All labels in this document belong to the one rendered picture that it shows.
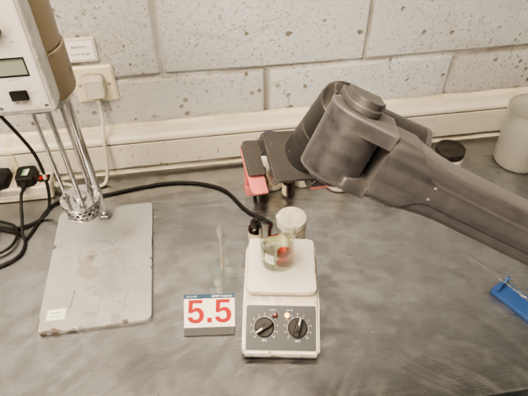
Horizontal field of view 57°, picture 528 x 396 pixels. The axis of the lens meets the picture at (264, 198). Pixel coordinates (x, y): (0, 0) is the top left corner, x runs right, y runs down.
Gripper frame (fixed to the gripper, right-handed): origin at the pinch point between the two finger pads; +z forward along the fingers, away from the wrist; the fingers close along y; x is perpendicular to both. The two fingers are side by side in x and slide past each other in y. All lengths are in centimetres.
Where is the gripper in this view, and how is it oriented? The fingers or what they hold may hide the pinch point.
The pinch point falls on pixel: (280, 185)
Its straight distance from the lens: 66.4
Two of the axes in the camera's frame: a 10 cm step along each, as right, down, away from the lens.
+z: -3.1, 4.1, 8.6
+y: 9.2, -1.0, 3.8
